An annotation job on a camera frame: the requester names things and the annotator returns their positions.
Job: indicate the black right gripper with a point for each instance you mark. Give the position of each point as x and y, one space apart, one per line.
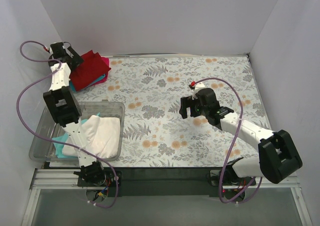
188 105

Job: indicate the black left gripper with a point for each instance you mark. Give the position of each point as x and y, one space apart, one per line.
71 58

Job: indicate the dark red t shirt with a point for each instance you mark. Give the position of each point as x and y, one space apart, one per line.
87 67

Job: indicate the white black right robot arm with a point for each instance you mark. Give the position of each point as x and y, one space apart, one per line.
277 156

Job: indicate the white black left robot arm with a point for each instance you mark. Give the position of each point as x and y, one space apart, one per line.
66 112

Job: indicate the folded pink t shirt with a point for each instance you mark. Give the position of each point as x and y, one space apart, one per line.
102 68

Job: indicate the folded teal t shirt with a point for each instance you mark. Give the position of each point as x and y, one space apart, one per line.
79 82

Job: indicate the floral patterned table mat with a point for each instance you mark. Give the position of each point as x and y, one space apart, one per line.
155 135

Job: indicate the white t shirt in bin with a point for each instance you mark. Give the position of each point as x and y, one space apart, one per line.
98 135

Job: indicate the light teal t shirt in bin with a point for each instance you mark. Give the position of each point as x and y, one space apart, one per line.
60 143

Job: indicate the clear plastic bin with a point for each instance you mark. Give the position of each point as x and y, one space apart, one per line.
45 151

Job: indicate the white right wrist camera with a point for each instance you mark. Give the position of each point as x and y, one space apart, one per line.
196 87

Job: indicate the aluminium frame rail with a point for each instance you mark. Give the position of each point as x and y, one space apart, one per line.
51 191

